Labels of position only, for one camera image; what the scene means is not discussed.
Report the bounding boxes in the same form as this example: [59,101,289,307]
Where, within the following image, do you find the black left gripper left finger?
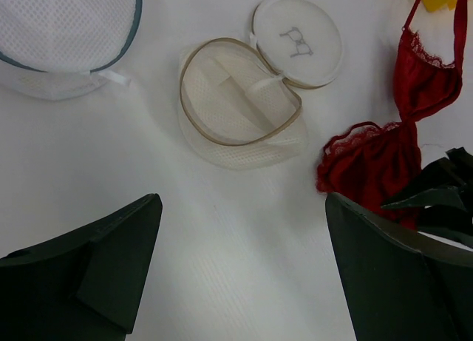
[1,194,163,340]

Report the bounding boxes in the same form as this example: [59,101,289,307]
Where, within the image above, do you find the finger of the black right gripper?
[381,147,472,248]

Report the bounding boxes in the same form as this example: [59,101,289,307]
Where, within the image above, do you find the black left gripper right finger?
[325,193,472,340]

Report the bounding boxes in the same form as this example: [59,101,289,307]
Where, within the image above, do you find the white mesh bag blue trim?
[1,0,143,101]

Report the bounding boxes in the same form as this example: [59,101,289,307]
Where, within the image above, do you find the red lace bra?
[316,0,468,229]

